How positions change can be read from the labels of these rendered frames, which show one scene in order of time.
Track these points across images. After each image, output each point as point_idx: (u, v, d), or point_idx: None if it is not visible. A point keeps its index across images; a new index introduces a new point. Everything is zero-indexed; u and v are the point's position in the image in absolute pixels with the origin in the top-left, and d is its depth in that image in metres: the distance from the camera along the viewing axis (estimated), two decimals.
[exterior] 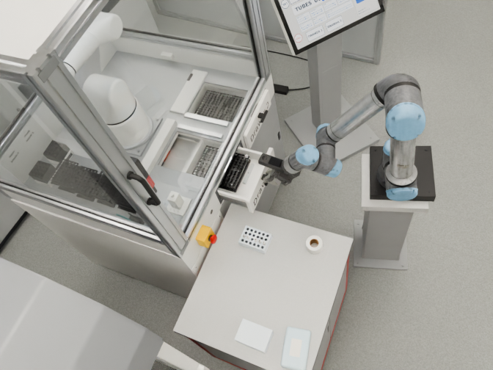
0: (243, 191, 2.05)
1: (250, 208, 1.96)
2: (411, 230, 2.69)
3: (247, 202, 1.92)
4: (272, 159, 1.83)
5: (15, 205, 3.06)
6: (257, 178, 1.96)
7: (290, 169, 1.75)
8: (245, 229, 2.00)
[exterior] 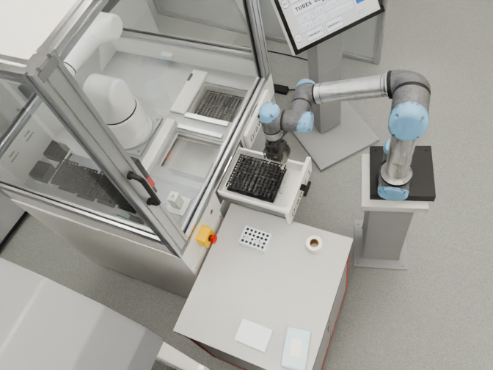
0: (279, 201, 1.99)
1: (288, 219, 1.91)
2: (411, 230, 2.69)
3: (287, 213, 1.86)
4: None
5: (15, 205, 3.06)
6: (296, 188, 1.90)
7: None
8: (245, 229, 2.00)
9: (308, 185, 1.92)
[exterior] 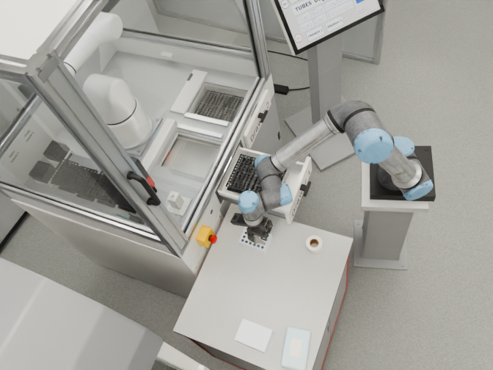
0: None
1: (288, 219, 1.91)
2: (411, 230, 2.69)
3: (287, 213, 1.86)
4: (240, 216, 1.80)
5: (15, 205, 3.06)
6: (296, 188, 1.90)
7: (246, 221, 1.69)
8: (245, 229, 2.00)
9: (308, 185, 1.92)
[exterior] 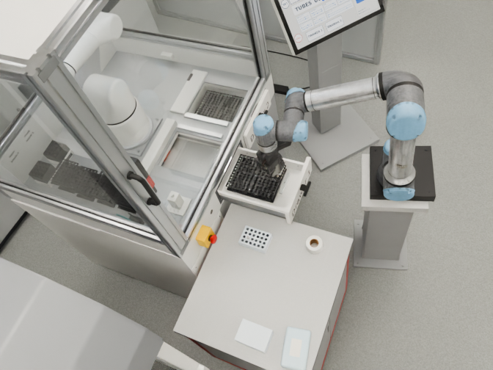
0: (279, 201, 1.99)
1: (288, 219, 1.91)
2: (411, 230, 2.69)
3: (287, 213, 1.86)
4: (281, 142, 1.79)
5: (15, 205, 3.06)
6: (296, 188, 1.90)
7: None
8: (245, 229, 2.00)
9: (308, 185, 1.92)
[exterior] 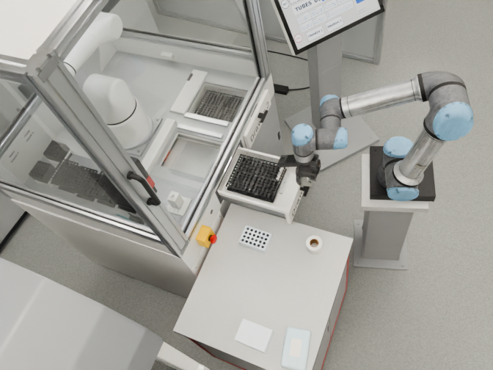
0: (279, 201, 1.99)
1: (288, 219, 1.91)
2: (411, 230, 2.69)
3: (287, 213, 1.86)
4: (289, 157, 1.76)
5: (15, 205, 3.06)
6: (296, 188, 1.90)
7: (298, 158, 1.66)
8: (245, 229, 2.00)
9: None
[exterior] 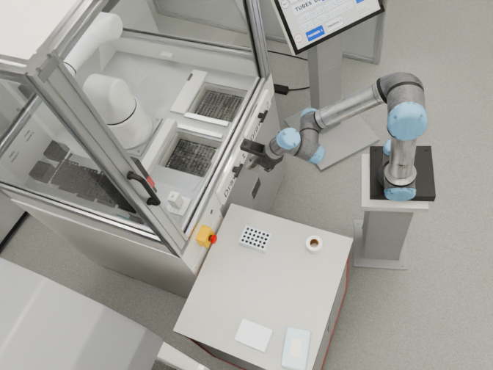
0: None
1: (221, 200, 2.01)
2: (411, 230, 2.69)
3: (217, 193, 1.96)
4: (254, 144, 1.78)
5: (15, 205, 3.06)
6: (228, 169, 2.01)
7: (271, 153, 1.71)
8: (245, 229, 2.00)
9: (240, 167, 2.02)
